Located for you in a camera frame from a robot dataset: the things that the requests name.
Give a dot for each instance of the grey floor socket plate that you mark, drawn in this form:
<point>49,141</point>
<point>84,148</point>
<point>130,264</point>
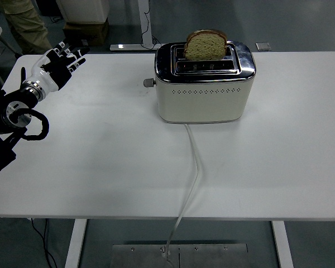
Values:
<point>263,46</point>

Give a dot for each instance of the white desk leg with foot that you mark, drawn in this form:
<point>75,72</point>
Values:
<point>144,22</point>

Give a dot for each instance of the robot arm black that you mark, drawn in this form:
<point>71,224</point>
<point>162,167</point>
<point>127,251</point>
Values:
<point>5,117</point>

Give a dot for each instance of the person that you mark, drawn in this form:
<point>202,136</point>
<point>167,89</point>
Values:
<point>28,25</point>

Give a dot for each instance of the cream and chrome toaster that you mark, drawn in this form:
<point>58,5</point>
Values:
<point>203,103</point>

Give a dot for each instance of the black box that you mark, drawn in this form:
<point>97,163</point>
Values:
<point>48,7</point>

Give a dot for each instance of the brown cardboard box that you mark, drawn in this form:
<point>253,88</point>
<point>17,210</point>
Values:
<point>86,32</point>

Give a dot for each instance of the white cabinet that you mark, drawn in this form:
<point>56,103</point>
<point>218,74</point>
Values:
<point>83,11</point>

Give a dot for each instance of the brown bread slice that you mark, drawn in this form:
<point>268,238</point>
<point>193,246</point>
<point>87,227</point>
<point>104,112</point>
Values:
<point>205,47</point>

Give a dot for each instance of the white table leg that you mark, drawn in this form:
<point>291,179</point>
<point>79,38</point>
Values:
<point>75,243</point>
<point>282,243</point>

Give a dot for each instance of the grey metal plate with screws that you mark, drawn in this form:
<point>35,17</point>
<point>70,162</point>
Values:
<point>212,257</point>

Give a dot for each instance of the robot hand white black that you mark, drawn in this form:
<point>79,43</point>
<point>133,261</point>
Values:
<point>47,79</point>

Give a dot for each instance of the grey toaster lever knob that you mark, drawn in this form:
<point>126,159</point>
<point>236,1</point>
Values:
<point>148,83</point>

